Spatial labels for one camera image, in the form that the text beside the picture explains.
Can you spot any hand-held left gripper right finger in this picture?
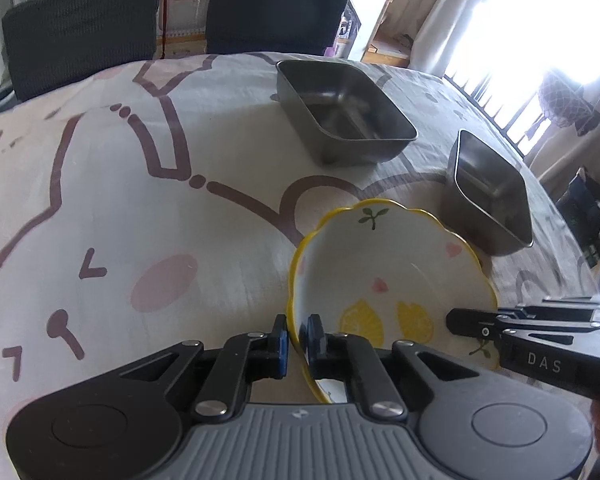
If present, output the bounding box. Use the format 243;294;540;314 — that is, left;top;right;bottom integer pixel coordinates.
300;315;481;418

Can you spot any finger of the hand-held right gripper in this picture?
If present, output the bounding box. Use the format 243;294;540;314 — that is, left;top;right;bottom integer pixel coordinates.
447;296;600;338

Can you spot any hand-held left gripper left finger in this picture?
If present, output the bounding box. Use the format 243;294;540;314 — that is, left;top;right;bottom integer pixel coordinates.
120;315;288;421

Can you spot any yellow-rimmed lemon print bowl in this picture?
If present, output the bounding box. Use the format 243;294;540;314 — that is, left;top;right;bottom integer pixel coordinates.
287;199;501;406

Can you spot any square steel container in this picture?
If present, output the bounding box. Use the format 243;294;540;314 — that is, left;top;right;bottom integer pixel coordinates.
442;130;533;256
276;60;418;166

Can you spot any dark bag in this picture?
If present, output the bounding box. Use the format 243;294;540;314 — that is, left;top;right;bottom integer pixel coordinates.
560;167;600;271

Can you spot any cartoon printed tablecloth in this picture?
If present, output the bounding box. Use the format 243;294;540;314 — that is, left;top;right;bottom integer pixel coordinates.
0;51;600;411

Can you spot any balcony railing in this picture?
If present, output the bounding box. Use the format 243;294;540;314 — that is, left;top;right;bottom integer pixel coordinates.
445;72;551;156

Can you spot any dark netted hanging garment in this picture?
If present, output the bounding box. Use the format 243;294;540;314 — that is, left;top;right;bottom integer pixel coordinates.
537;72;600;137

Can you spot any beige curtain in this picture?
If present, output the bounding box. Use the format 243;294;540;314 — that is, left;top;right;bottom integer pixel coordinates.
412;0;486;68

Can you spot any dark grey chair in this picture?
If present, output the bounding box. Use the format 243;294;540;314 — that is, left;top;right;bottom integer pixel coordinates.
2;0;161;103
206;0;353;56

